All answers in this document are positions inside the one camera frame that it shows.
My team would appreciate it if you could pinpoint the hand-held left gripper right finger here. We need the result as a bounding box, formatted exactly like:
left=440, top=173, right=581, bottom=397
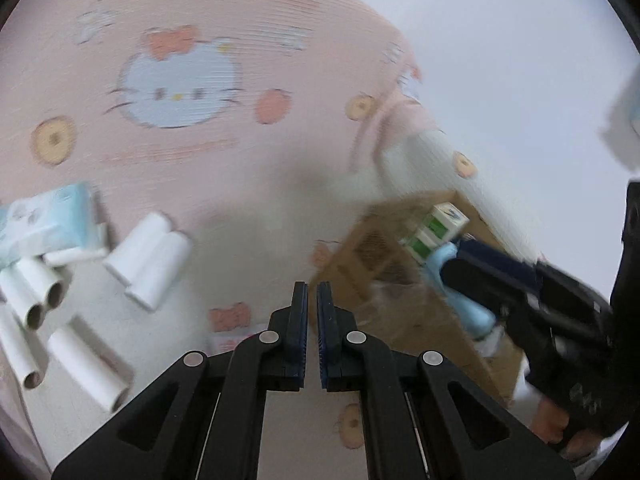
left=316, top=281, right=577, bottom=480

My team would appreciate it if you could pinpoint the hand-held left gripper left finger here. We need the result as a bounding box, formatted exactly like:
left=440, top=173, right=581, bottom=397
left=51, top=281, right=309, bottom=480

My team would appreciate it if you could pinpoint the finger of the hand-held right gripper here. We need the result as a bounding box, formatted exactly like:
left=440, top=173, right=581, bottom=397
left=439, top=256, right=512, bottom=317
left=456, top=236, right=539, bottom=287

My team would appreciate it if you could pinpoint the light blue plastic bottle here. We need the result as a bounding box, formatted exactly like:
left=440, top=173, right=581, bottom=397
left=425, top=241, right=503, bottom=343

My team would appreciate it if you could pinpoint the brown cardboard box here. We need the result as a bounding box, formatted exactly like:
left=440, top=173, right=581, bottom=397
left=307, top=190, right=526, bottom=408

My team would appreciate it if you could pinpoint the person's right hand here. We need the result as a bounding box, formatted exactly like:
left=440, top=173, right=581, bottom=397
left=529, top=399, right=609, bottom=462

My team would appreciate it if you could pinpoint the green white carton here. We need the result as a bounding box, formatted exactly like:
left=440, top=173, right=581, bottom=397
left=420, top=202, right=471, bottom=241
left=400, top=227, right=446, bottom=266

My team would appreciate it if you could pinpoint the pile of white paper rolls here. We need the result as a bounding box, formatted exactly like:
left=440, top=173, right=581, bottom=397
left=0, top=212, right=193, bottom=413

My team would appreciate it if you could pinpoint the blue tissue pack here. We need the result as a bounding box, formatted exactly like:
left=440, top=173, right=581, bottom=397
left=0, top=182, right=108, bottom=268

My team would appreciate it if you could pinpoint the pink cartoon printed blanket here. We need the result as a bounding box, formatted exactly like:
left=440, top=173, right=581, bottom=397
left=0, top=0, right=481, bottom=271

